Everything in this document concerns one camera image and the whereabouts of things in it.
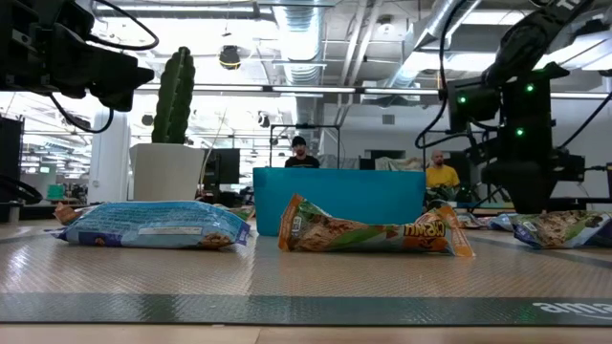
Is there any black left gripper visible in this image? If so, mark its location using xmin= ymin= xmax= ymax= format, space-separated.
xmin=0 ymin=0 xmax=155 ymax=114

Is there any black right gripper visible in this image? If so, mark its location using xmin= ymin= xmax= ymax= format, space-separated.
xmin=481 ymin=160 xmax=558 ymax=215

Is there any light blue wrapper granola bar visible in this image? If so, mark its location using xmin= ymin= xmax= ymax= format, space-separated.
xmin=487 ymin=213 xmax=515 ymax=232

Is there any purple green wrapper granola bar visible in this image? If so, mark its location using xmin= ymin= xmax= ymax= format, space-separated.
xmin=511 ymin=209 xmax=612 ymax=250

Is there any white orange wrapper granola bar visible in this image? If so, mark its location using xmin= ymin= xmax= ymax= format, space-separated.
xmin=456 ymin=212 xmax=490 ymax=230

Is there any granola bar orange end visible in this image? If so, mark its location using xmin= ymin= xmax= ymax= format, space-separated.
xmin=52 ymin=203 xmax=95 ymax=226

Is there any tall green cactus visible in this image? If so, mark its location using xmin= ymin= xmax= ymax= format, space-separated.
xmin=151 ymin=46 xmax=196 ymax=145

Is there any white round column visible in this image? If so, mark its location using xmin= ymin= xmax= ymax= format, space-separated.
xmin=88 ymin=107 xmax=131 ymax=204

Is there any person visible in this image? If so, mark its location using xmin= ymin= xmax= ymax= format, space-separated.
xmin=284 ymin=136 xmax=321 ymax=169
xmin=425 ymin=149 xmax=459 ymax=190

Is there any round black ceiling device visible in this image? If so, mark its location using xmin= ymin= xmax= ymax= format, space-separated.
xmin=218 ymin=45 xmax=242 ymax=72

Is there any black upright stand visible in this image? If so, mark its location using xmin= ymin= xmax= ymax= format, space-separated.
xmin=0 ymin=117 xmax=26 ymax=222

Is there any black computer monitor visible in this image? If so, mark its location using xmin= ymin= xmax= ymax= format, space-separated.
xmin=203 ymin=147 xmax=241 ymax=186

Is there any blue plastic bin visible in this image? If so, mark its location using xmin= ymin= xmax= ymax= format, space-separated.
xmin=251 ymin=166 xmax=426 ymax=238

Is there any long ceiling light strip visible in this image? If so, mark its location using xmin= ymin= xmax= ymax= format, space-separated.
xmin=133 ymin=83 xmax=612 ymax=100

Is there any grey textured table mat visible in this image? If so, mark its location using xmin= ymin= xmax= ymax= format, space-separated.
xmin=0 ymin=232 xmax=612 ymax=327

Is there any small black wall monitor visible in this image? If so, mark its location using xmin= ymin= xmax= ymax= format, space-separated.
xmin=557 ymin=153 xmax=586 ymax=183

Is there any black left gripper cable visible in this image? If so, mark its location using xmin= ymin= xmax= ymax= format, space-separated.
xmin=47 ymin=93 xmax=116 ymax=135

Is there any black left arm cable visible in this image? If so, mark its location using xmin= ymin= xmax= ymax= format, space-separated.
xmin=88 ymin=0 xmax=160 ymax=52

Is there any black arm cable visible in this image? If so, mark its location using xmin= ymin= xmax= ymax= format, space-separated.
xmin=414 ymin=0 xmax=482 ymax=150
xmin=88 ymin=0 xmax=160 ymax=52

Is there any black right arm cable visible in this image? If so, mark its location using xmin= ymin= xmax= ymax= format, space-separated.
xmin=414 ymin=0 xmax=482 ymax=150

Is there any ribbed silver air duct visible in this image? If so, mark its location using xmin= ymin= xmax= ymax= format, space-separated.
xmin=272 ymin=0 xmax=327 ymax=126

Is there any silver ceiling air duct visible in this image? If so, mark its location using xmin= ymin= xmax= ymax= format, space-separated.
xmin=382 ymin=0 xmax=482 ymax=90

